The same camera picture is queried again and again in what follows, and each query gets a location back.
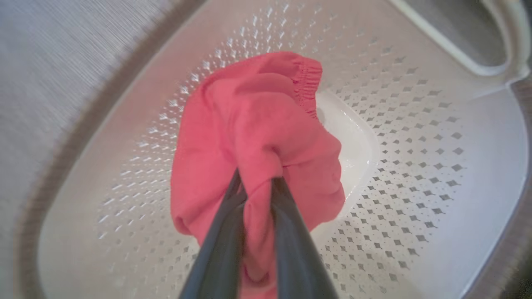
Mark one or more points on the red cloth garment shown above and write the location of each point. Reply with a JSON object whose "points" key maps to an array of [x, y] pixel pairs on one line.
{"points": [[249, 124]]}

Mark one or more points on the white perforated plastic laundry basket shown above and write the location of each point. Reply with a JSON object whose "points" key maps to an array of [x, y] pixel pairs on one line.
{"points": [[415, 124]]}

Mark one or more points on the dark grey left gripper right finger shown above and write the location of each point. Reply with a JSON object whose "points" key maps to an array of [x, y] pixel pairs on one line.
{"points": [[295, 257]]}

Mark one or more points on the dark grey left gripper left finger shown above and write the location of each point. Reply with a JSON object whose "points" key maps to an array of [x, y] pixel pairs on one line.
{"points": [[218, 257]]}

